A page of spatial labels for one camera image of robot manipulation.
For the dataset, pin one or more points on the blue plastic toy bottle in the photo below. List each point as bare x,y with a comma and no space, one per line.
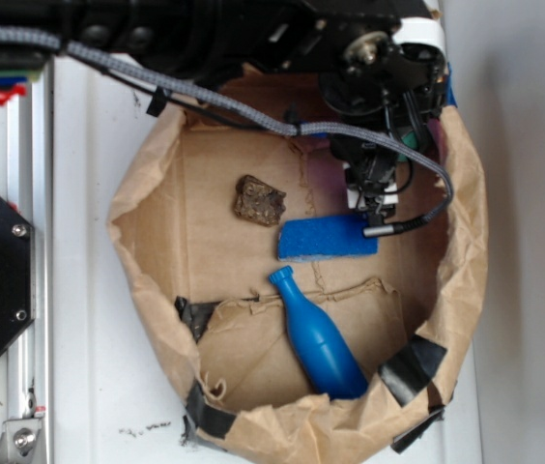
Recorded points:
319,346

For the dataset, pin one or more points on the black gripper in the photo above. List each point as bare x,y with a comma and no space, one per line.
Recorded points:
385,86

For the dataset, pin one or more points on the green foam ball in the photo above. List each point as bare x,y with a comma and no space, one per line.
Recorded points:
410,140

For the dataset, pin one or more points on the brown rock chunk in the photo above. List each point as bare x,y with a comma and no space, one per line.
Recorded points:
259,202

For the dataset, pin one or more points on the white plastic tray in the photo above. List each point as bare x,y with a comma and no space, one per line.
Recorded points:
111,402

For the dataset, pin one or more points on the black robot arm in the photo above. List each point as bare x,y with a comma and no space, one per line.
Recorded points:
207,42

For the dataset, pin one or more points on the brown paper bag bin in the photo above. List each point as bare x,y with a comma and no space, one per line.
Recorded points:
198,275

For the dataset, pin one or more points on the metal corner bracket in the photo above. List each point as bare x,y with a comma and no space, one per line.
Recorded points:
22,442

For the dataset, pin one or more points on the blue sponge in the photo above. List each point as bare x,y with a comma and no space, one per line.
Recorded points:
324,238

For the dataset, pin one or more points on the aluminium extrusion rail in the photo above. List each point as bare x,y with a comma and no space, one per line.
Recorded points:
30,188

